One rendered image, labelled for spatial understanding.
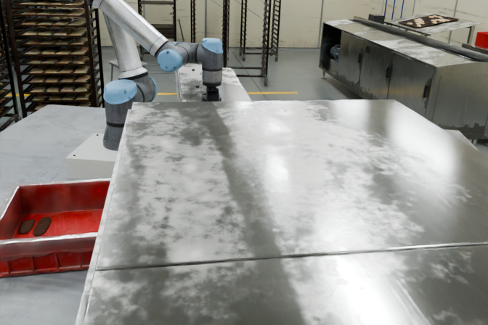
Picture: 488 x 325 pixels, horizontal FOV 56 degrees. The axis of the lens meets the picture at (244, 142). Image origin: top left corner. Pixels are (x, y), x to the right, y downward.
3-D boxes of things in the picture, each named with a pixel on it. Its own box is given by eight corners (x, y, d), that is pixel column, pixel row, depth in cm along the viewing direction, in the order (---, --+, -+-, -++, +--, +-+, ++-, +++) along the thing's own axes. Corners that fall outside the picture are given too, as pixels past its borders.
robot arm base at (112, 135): (98, 150, 166) (95, 124, 162) (109, 136, 180) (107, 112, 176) (139, 151, 166) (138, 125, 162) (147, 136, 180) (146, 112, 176)
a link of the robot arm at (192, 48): (163, 43, 161) (193, 46, 159) (175, 39, 172) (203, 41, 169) (164, 65, 164) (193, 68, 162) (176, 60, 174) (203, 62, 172)
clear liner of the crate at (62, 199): (17, 210, 139) (11, 181, 135) (179, 199, 148) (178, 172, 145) (-18, 281, 108) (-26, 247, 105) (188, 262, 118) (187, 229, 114)
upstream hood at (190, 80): (176, 64, 333) (176, 52, 330) (201, 64, 336) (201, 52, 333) (182, 119, 218) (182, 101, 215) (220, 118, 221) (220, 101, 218)
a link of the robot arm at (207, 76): (223, 71, 165) (200, 72, 164) (223, 84, 167) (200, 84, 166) (221, 67, 172) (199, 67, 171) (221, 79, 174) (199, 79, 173)
